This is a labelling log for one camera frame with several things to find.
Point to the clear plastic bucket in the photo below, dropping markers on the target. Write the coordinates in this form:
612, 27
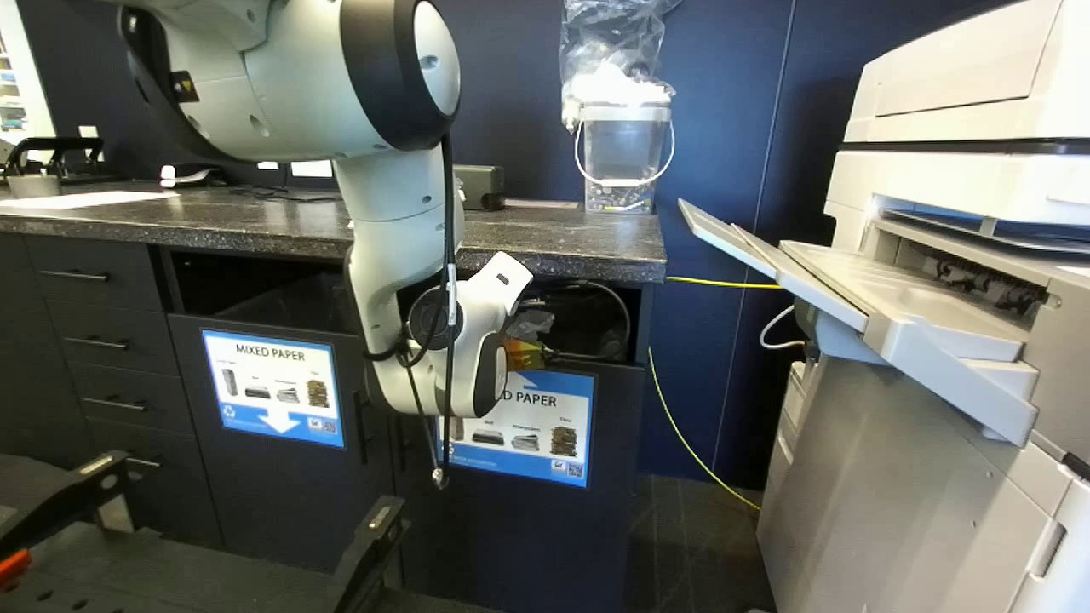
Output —
620, 152

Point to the black cart frame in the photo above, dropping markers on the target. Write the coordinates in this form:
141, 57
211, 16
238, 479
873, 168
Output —
61, 555

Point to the dark grey small box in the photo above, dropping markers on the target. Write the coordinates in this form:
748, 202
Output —
481, 185

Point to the left mixed paper bin label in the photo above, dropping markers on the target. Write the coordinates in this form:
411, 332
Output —
274, 386

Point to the mixed paper bin label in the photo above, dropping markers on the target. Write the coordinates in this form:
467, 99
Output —
274, 386
540, 430

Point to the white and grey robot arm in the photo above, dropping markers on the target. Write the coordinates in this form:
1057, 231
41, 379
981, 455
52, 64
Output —
370, 86

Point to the black hole punch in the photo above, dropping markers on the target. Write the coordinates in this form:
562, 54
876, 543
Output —
52, 161

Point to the large white office printer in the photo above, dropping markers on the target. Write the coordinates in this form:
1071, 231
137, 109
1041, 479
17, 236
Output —
934, 445

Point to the black cabinet with drawers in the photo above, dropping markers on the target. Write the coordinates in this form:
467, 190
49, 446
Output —
104, 311

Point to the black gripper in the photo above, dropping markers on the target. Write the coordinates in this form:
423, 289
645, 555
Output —
526, 336

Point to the clear plastic bag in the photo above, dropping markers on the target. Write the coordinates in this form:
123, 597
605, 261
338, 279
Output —
606, 54

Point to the right mixed paper bin label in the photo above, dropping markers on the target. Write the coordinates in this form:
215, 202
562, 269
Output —
540, 430

